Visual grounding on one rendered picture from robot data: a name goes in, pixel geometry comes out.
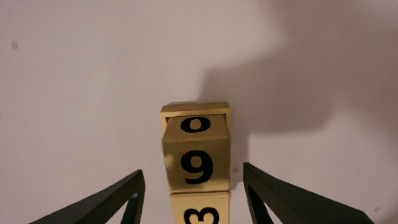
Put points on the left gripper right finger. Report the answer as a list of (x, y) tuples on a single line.
[(292, 204)]

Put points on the wooden number cube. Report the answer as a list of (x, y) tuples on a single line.
[(196, 153), (208, 207)]

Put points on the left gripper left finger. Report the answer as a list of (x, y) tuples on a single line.
[(100, 207)]

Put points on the tan rectangular tray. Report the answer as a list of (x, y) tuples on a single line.
[(197, 109)]

